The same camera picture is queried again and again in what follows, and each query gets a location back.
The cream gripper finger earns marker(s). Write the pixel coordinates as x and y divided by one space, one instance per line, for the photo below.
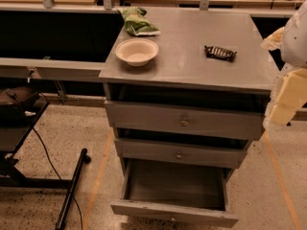
291 97

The dark rxbar chocolate bar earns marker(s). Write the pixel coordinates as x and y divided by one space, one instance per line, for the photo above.
219 53

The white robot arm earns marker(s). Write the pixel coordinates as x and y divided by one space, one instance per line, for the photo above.
291 40

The grey wooden drawer cabinet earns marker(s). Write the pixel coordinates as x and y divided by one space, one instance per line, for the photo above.
182 75

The open bottom grey drawer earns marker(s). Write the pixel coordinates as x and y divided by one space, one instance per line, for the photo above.
175 192

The top grey drawer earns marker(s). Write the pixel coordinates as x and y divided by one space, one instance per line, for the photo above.
185 120

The middle grey drawer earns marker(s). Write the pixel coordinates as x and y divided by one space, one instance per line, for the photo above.
179 153

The white paper bowl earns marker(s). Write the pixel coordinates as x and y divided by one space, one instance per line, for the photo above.
137 52

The green chip bag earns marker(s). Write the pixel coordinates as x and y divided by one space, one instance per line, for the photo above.
136 23

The black cart with bag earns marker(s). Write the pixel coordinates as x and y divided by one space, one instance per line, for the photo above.
20 109

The grey bench rail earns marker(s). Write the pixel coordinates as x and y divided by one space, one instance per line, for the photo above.
47 69

